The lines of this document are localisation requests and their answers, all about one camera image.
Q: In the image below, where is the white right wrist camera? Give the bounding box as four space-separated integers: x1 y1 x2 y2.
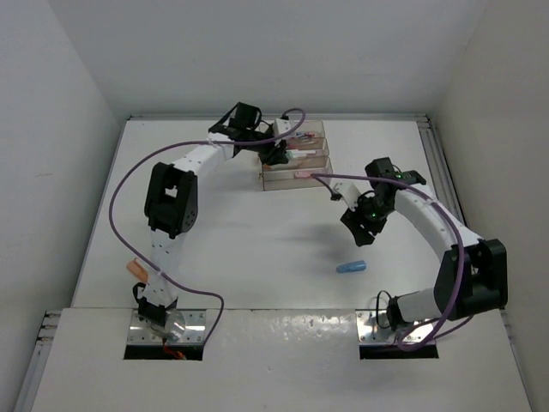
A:
329 179 361 211

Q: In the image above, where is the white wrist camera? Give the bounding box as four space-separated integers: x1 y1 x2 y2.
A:
329 179 361 211
273 118 302 139

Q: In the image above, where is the blue correction tape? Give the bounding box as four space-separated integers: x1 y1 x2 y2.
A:
336 260 367 274

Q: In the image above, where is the white front cover board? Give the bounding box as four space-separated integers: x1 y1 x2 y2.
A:
33 308 529 411

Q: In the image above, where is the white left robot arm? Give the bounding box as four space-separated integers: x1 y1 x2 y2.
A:
136 102 296 330

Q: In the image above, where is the pink correction tape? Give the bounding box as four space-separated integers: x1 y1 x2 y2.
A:
294 171 313 179

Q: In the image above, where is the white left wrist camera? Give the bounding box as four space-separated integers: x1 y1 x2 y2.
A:
273 118 302 139

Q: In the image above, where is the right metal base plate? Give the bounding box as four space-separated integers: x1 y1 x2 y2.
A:
356 309 437 344

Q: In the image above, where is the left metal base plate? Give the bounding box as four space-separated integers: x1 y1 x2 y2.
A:
126 309 206 346

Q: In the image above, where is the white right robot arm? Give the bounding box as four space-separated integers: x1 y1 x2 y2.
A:
332 158 509 330

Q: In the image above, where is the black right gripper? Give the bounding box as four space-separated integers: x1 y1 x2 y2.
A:
341 194 392 246

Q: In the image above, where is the clear tiered organizer tray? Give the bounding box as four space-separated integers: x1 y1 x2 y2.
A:
260 120 333 191

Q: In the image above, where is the metal base plate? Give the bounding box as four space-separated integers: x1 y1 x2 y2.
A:
126 309 206 346
356 309 437 344

